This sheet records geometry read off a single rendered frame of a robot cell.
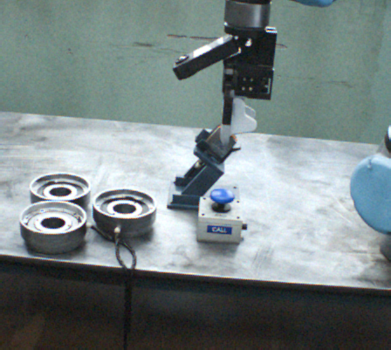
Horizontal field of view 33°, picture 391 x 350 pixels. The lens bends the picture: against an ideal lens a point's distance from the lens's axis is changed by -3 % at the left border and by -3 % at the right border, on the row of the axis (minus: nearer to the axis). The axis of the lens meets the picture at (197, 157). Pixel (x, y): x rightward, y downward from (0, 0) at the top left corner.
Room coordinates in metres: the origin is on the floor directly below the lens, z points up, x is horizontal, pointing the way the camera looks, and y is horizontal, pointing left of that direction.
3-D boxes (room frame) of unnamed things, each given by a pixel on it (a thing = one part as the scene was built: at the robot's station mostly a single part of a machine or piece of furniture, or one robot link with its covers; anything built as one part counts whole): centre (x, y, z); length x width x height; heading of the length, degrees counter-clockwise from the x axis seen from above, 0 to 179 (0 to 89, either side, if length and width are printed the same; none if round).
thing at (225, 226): (0.97, -0.05, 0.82); 0.08 x 0.07 x 0.05; 89
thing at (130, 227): (0.97, 0.11, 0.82); 0.10 x 0.10 x 0.04
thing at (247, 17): (1.09, -0.06, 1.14); 0.08 x 0.08 x 0.05
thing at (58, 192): (1.01, 0.23, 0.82); 0.10 x 0.10 x 0.04
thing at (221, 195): (0.97, -0.04, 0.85); 0.04 x 0.04 x 0.05
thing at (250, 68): (1.09, -0.07, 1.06); 0.09 x 0.08 x 0.12; 90
